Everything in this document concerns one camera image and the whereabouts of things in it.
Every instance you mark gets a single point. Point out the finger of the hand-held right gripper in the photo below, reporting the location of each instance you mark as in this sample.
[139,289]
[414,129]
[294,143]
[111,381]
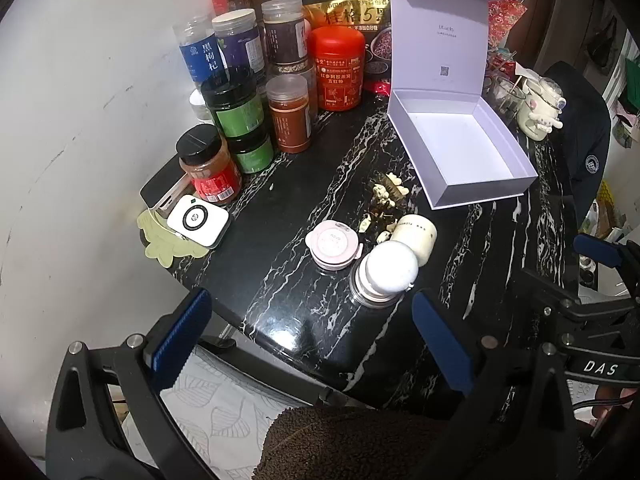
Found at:
[560,305]
[597,251]

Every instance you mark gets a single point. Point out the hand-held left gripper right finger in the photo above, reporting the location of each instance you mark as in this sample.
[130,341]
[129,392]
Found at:
[442,345]

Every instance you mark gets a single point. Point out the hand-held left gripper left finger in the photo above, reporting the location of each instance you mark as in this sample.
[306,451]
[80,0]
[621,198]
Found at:
[182,340]

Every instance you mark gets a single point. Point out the white round case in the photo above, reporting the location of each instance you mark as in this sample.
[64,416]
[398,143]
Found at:
[390,267]

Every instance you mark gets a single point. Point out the cream cosmetic jar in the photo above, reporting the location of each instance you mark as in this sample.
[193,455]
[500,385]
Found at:
[415,232]

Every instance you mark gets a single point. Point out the brown hair claw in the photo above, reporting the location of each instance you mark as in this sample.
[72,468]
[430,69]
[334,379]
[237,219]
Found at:
[380,220]

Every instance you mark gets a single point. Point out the pink round compact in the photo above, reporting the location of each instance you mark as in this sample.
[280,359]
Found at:
[332,242]

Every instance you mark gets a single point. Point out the clear flower hair claw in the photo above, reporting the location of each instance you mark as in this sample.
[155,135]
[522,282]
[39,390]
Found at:
[395,185]

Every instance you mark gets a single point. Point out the lavender gift box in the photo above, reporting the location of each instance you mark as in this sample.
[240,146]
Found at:
[450,150]

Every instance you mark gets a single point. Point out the leaf pattern pillow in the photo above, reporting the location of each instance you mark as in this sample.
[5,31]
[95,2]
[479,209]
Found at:
[210,410]

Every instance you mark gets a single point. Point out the green leaf coaster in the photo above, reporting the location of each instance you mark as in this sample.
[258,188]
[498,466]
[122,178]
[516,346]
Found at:
[160,247]

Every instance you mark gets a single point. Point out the white portable device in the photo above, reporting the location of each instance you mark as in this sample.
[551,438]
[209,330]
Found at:
[197,220]

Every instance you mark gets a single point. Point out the brown fleece clothing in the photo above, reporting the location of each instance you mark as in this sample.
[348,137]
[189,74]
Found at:
[350,445]

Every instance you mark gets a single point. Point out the silver phone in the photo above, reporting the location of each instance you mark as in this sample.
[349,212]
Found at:
[162,190]

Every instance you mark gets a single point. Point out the white plush character mug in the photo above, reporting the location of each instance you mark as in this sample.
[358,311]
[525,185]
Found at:
[540,110]

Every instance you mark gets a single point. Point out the red label sauce jar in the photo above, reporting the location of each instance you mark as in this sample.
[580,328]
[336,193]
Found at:
[210,170]

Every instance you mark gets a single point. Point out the glass cup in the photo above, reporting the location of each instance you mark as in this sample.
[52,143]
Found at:
[505,95]

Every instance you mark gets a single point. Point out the small green label jar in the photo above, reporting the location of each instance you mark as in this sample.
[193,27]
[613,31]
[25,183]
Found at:
[252,152]

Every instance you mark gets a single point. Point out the small white jar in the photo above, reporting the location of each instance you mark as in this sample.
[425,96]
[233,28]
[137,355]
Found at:
[200,107]

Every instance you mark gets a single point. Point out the large green label jar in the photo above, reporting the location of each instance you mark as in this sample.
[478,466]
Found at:
[235,107]

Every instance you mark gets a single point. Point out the orange powder jar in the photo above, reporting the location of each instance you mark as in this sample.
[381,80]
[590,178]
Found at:
[289,120]

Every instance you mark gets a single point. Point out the red patterned packet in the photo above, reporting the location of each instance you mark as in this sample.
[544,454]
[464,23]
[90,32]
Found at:
[505,15]

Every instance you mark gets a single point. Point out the red foil packet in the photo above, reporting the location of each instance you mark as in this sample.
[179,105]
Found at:
[384,90]

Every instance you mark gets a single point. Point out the blue label jar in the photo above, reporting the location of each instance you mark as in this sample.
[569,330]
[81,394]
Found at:
[202,52]

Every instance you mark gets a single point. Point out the beige contents jar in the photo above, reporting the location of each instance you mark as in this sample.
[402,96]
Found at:
[289,69]

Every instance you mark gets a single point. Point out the red canister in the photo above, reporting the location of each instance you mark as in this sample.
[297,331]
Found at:
[337,70]

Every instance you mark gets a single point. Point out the purple label jar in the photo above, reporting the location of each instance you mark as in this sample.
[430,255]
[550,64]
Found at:
[237,40]

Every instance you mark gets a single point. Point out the dark brown contents jar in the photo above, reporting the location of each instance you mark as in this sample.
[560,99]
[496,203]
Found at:
[285,30]

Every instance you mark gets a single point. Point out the black gold oat bag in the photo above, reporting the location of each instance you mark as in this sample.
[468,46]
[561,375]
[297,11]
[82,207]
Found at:
[345,0]

